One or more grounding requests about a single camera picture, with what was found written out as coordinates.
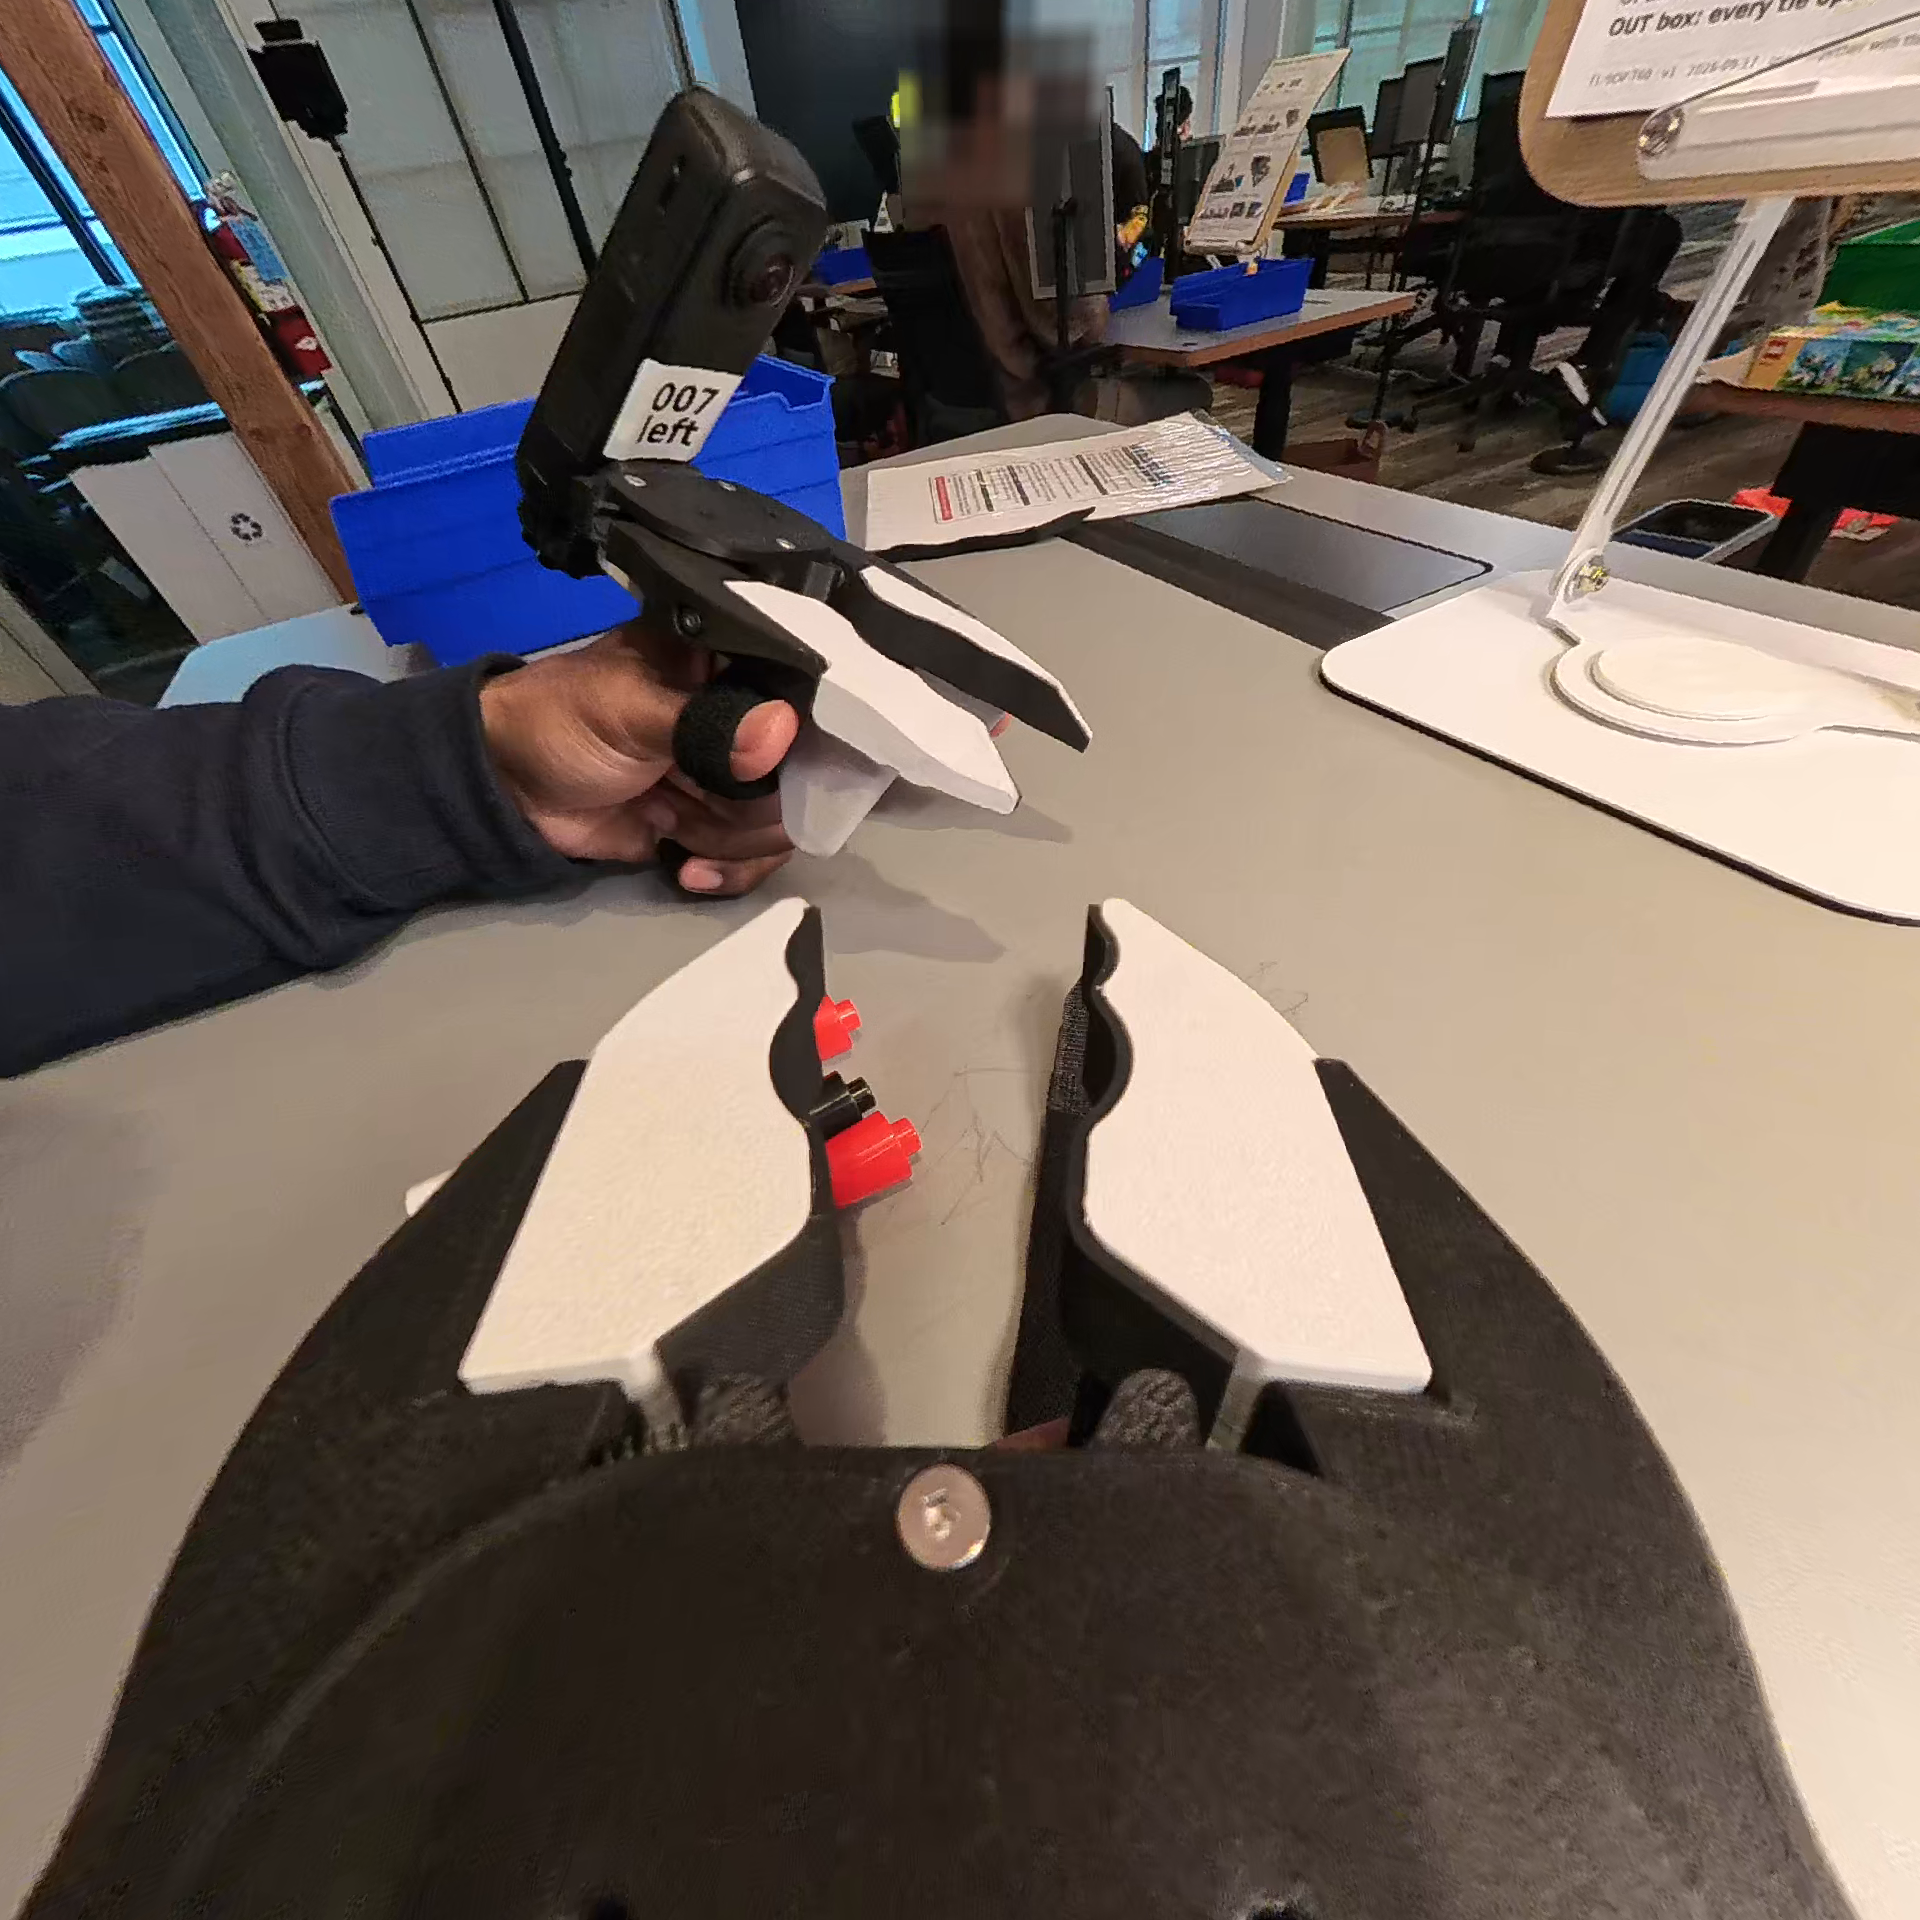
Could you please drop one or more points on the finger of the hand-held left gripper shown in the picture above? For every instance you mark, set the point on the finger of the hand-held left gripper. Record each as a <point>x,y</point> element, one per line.
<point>885,708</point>
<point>960,646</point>

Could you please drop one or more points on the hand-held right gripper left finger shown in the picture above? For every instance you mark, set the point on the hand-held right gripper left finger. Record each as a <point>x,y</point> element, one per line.
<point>645,1200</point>

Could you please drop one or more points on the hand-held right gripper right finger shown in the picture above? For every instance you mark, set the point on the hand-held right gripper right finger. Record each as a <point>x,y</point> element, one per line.
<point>1246,1200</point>

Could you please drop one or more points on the black dry erase marker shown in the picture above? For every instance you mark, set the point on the black dry erase marker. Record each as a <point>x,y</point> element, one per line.
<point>838,1105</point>

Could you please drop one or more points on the red dry erase marker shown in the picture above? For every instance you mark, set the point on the red dry erase marker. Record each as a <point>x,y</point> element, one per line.
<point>875,1163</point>
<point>841,1029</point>

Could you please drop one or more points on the blue plastic bin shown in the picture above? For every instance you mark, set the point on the blue plastic bin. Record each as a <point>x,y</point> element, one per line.
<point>481,556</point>

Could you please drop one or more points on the person's left hand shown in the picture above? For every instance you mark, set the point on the person's left hand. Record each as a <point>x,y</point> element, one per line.
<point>602,751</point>

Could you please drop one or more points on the printed paper sheet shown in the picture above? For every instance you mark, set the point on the printed paper sheet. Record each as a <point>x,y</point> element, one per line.
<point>1053,480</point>

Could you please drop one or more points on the red fire extinguisher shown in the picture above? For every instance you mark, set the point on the red fire extinguisher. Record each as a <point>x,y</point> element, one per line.
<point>265,271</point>

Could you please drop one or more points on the small blue bin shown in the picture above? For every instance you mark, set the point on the small blue bin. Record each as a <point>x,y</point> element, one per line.
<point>1239,295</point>

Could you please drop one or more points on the white stand base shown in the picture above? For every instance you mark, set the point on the white stand base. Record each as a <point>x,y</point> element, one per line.
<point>1501,720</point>

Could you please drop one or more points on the white recycling bin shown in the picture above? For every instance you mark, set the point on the white recycling bin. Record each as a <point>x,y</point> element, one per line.
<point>210,526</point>

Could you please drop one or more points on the white sign board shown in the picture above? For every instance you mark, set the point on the white sign board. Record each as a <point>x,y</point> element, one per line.
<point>1259,152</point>

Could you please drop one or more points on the black office chair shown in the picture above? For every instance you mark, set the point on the black office chair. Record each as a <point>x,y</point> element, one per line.
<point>1545,240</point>

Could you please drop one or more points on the white stand pole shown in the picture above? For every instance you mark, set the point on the white stand pole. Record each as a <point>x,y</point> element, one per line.
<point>1680,392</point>

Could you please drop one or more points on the colourful toy box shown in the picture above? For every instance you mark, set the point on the colourful toy box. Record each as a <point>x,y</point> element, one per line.
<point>1832,361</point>

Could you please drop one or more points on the white paper notice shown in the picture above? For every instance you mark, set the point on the white paper notice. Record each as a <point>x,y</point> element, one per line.
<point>1739,46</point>

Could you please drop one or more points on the wooden post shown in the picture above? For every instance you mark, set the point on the wooden post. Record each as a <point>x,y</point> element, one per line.
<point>151,211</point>

